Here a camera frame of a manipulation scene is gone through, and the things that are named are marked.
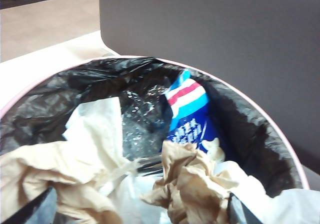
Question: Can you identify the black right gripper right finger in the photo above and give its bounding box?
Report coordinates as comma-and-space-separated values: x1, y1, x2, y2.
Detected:
227, 192, 266, 224

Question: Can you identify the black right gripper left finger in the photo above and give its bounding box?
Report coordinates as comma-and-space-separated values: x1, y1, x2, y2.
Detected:
0, 186, 59, 224

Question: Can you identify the large tan paper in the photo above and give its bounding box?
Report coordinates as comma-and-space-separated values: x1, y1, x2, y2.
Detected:
0, 140, 141, 224

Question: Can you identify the round brown paper ball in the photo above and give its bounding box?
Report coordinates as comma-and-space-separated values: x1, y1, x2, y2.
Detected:
139, 140, 242, 224

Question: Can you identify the black trash bag liner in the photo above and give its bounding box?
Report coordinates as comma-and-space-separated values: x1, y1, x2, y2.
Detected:
0, 56, 302, 201

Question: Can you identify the pink ribbed trash bin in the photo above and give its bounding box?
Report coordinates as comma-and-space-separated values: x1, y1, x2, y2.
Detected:
0, 55, 312, 193

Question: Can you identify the blue white snack wrapper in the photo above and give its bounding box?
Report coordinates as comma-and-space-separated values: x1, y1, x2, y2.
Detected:
159, 68, 226, 158

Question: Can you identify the glossy clear plastic film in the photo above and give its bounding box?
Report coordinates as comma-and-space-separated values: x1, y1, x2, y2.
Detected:
117, 82, 176, 175

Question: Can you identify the grey-brown desk partition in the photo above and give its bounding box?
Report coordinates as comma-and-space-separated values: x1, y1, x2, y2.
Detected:
98, 0, 320, 193

